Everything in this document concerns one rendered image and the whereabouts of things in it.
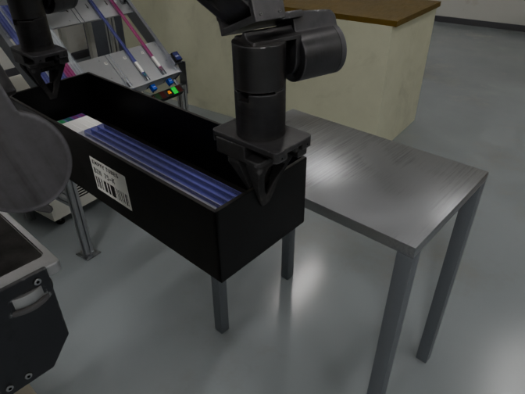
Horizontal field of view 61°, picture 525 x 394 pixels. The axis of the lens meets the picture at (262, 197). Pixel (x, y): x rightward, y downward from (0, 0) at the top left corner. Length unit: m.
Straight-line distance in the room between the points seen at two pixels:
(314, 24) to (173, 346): 1.50
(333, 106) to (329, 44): 2.60
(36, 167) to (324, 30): 0.32
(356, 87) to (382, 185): 1.82
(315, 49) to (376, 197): 0.71
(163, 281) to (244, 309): 0.41
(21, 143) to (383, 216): 0.87
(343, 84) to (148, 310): 1.87
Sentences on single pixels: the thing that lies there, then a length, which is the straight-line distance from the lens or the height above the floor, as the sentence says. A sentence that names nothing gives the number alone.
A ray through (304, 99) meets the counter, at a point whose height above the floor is 0.29.
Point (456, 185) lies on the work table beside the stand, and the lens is 1.29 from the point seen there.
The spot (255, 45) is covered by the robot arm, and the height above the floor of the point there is 1.30.
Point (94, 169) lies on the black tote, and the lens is 0.74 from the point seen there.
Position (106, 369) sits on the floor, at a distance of 1.84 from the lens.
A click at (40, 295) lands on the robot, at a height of 1.01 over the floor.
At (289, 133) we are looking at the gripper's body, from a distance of 0.52.
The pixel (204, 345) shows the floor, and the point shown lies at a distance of 1.83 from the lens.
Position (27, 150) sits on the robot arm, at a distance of 0.38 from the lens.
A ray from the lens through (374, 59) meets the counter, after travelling 2.90.
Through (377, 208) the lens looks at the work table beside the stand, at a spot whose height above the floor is 0.80.
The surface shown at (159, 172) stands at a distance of 0.73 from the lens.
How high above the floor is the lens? 1.41
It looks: 33 degrees down
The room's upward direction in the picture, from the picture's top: straight up
